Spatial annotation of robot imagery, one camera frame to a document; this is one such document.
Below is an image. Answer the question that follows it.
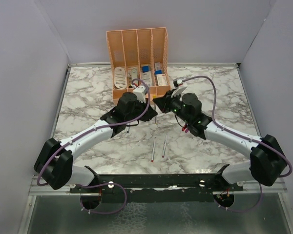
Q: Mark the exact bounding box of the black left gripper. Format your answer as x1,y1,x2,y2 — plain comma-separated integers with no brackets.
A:
125,96,156,122

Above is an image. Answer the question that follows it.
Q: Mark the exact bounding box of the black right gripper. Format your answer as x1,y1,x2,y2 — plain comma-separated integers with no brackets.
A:
153,90,191,124

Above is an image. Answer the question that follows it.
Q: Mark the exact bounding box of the red white pen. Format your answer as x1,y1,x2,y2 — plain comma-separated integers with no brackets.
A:
151,137,156,162

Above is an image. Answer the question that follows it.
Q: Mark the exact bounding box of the magenta white pen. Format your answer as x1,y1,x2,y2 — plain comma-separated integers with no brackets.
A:
162,134,167,158

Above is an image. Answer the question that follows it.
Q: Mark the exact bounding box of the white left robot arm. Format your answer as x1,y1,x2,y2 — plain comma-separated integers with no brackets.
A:
34,92,157,193

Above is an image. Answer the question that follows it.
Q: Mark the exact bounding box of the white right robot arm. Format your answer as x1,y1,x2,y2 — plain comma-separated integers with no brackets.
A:
153,90,287,191

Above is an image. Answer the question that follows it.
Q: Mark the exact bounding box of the white box blue lid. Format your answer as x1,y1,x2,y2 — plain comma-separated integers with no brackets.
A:
141,64,153,87

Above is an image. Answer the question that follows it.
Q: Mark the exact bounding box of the grey metal flat tool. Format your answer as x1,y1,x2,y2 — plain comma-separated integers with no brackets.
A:
128,68,139,88

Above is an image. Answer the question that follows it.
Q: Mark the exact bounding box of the white oval packaged item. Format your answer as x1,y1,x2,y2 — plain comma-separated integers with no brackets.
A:
114,67,127,89

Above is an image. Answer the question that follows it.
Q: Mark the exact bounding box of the peach plastic desk organizer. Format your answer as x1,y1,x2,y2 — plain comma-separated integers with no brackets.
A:
106,27,170,104

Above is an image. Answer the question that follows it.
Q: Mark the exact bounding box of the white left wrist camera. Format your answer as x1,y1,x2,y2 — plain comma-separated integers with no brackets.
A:
133,85,147,103

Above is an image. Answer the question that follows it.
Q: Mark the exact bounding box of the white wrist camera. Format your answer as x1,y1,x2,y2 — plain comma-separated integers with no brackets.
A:
133,85,147,103
171,78,187,97

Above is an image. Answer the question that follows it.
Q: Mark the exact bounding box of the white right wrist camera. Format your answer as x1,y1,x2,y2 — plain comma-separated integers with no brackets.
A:
171,78,187,97

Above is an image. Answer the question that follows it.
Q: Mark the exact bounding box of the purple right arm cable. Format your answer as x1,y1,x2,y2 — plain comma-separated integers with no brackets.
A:
183,76,293,177

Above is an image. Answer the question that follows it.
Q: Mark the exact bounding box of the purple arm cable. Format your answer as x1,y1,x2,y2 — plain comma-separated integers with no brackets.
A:
183,76,293,177
36,78,151,187

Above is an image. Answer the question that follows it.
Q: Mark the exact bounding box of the black metal base frame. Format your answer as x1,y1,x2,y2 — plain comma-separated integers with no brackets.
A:
70,173,243,203

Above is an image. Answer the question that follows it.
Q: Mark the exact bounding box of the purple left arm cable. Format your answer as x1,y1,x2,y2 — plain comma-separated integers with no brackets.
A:
36,78,151,187

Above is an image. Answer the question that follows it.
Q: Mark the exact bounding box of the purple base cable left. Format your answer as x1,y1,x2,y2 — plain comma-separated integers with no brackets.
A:
79,182,128,215

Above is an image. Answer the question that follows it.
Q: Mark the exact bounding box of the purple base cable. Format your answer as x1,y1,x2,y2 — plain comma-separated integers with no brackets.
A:
79,182,128,215
217,182,264,215

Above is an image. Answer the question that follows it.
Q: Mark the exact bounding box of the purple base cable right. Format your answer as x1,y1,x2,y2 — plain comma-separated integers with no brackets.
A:
217,182,264,215

